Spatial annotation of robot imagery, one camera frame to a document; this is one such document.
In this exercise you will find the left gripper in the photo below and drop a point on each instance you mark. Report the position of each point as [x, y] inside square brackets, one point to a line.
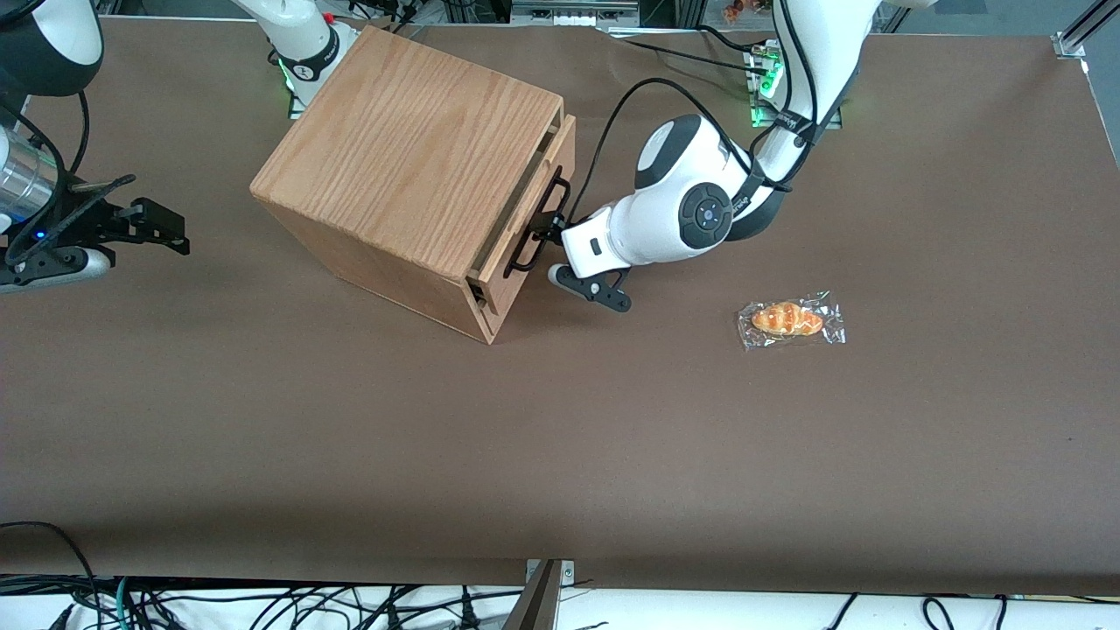
[552, 229]

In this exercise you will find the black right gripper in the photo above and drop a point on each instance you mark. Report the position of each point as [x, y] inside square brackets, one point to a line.
[80, 220]

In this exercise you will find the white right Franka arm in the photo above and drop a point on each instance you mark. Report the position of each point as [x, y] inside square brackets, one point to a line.
[302, 39]

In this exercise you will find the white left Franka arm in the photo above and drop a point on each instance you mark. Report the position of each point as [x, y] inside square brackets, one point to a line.
[674, 210]

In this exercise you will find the light wooden drawer cabinet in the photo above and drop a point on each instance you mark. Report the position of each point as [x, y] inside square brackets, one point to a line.
[402, 149]

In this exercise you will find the croissant in clear plastic wrapper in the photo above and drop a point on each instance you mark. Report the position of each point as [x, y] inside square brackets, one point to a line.
[787, 319]

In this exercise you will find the dark metal bar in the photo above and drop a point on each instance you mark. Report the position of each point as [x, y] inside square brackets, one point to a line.
[535, 608]

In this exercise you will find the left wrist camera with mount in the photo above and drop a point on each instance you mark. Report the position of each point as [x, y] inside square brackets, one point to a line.
[604, 296]

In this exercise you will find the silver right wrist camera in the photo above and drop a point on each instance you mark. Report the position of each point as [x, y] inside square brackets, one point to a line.
[52, 268]

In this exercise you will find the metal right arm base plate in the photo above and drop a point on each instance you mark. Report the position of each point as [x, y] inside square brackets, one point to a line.
[296, 105]

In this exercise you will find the aluminium frame rack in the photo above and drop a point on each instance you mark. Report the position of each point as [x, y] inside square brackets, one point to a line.
[573, 13]

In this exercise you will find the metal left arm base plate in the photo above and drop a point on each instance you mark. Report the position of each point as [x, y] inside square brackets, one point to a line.
[759, 115]

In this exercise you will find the small metal table bracket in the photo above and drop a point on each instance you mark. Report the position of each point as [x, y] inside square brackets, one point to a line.
[567, 573]

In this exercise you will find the aluminium profile post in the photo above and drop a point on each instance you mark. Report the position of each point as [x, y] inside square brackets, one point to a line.
[1072, 39]

